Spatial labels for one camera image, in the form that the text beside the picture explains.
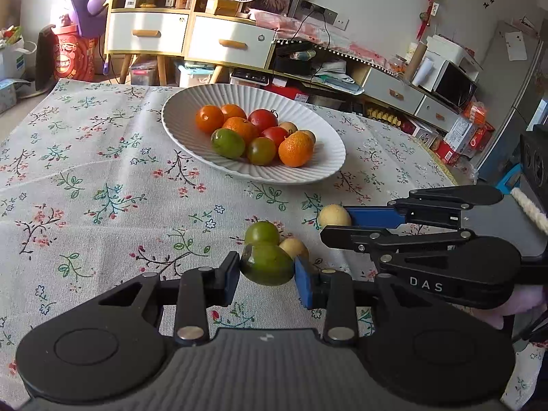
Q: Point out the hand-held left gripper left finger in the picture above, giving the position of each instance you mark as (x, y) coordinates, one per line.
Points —
(232, 277)

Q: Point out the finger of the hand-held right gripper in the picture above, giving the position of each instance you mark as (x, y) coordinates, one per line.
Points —
(372, 217)
(342, 236)

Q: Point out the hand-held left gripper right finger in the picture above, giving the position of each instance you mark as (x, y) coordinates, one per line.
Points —
(303, 284)

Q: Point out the green jujube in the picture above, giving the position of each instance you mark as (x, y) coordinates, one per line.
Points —
(227, 143)
(266, 267)

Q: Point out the orange mandarin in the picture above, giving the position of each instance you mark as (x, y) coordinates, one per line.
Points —
(296, 150)
(234, 111)
(239, 129)

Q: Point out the orange tomato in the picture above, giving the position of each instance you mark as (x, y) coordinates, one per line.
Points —
(209, 118)

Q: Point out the white ribbed plate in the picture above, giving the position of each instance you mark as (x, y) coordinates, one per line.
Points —
(184, 111)

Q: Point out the person's right hand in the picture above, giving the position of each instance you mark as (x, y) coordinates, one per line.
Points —
(524, 302)

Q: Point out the green tomato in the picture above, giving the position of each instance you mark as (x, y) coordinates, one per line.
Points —
(262, 232)

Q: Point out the red and white box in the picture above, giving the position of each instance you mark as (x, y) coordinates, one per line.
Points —
(419, 132)

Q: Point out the blue stool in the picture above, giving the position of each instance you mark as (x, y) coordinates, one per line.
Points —
(511, 182)

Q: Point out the yellow egg carton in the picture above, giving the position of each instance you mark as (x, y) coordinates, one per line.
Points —
(384, 116)

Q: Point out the green-brown tomato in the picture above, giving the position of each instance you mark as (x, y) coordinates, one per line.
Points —
(261, 151)

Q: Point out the red tomato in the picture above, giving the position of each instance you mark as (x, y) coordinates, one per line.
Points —
(275, 135)
(263, 120)

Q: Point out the stack of red boxes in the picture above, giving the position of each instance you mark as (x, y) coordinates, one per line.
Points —
(464, 135)

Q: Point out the black speaker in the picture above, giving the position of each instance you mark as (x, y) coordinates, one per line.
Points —
(535, 165)

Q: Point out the black microwave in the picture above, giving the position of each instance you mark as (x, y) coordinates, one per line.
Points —
(456, 84)

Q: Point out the floral tablecloth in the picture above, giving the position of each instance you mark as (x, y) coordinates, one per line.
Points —
(107, 180)

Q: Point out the cardboard tube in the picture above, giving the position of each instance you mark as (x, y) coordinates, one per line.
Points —
(416, 62)

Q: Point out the silver refrigerator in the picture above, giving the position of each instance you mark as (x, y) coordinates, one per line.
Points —
(509, 107)

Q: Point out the black bag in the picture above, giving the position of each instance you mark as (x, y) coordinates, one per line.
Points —
(293, 62)

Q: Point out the clear plastic storage box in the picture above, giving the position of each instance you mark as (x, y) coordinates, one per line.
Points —
(250, 77)
(195, 75)
(143, 72)

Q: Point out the pink patterned cloth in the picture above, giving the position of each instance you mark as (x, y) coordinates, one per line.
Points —
(308, 30)

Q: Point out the low wooden drawer cabinet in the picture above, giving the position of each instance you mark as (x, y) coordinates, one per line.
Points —
(231, 43)

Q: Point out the white paper note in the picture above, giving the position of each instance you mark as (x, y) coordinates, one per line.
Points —
(516, 46)

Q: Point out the wooden shelf cabinet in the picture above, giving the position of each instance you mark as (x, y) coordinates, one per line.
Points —
(145, 34)

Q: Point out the yellow cardboard box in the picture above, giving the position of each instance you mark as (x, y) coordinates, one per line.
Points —
(221, 5)

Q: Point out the red gift bucket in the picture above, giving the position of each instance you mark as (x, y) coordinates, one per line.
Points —
(75, 55)

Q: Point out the blue tissue box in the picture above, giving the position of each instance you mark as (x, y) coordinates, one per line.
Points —
(10, 96)

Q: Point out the dark board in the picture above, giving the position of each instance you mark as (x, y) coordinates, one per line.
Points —
(45, 58)

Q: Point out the white shopping bag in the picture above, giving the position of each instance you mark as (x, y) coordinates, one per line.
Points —
(15, 58)

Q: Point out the wall power outlet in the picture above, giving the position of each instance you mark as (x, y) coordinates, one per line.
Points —
(325, 13)

